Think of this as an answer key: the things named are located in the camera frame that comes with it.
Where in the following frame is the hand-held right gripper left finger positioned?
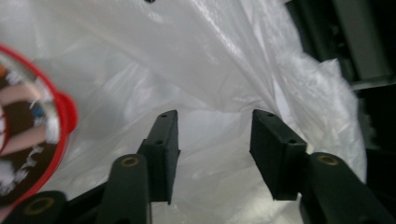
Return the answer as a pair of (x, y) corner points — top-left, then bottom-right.
(96, 109), (181, 224)

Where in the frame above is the grey aluminium frame rail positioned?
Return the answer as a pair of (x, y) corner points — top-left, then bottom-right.
(284, 0), (396, 91)

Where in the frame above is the red round container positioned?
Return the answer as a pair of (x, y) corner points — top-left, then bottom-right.
(0, 43), (78, 218)

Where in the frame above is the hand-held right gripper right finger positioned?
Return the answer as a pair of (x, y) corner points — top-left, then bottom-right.
(248, 108), (396, 224)

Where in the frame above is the clear smiley plastic bag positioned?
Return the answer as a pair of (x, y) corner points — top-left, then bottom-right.
(0, 0), (368, 224)

